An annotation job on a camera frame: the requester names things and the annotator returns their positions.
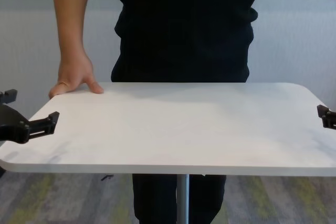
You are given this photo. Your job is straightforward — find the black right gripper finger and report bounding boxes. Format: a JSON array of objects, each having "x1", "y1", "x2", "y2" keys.
[{"x1": 317, "y1": 104, "x2": 336, "y2": 130}]

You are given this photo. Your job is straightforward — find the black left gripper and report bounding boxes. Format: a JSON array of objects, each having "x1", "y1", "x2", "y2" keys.
[{"x1": 0, "y1": 89, "x2": 60, "y2": 145}]

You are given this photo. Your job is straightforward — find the white rolling pedestal table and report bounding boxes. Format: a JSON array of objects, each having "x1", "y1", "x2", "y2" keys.
[{"x1": 0, "y1": 81, "x2": 336, "y2": 224}]

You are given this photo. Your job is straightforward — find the person's right forearm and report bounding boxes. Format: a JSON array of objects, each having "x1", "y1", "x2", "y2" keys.
[{"x1": 51, "y1": 0, "x2": 92, "y2": 58}]

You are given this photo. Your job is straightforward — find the person's right hand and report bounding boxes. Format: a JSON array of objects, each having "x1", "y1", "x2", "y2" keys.
[{"x1": 48, "y1": 50, "x2": 105, "y2": 99}]

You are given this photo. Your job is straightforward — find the black trousers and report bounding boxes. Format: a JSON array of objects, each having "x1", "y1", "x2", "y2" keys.
[{"x1": 132, "y1": 174, "x2": 227, "y2": 224}]

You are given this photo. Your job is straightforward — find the black shirt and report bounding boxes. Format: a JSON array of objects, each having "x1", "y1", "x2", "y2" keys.
[{"x1": 110, "y1": 0, "x2": 260, "y2": 83}]

